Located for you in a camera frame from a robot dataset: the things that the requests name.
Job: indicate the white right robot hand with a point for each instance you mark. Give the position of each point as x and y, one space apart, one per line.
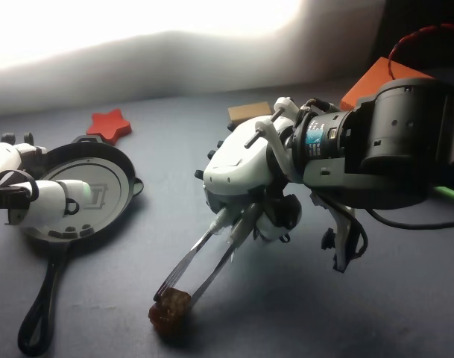
238 160

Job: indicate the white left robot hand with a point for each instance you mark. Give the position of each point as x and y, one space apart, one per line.
47 201

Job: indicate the brown toy meat chunk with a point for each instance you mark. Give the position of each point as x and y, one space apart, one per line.
170 311

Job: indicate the black cast iron pan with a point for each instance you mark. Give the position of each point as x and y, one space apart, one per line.
115 175

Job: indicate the plain wooden block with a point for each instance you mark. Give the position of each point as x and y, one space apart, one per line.
249 111

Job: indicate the red star block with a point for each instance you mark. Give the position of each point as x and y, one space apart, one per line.
107 127

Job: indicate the white cloth backdrop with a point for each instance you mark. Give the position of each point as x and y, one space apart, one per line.
137 71

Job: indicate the orange box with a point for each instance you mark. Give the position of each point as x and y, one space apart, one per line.
379 78

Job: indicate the grey table cloth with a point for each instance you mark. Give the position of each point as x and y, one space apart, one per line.
323 317

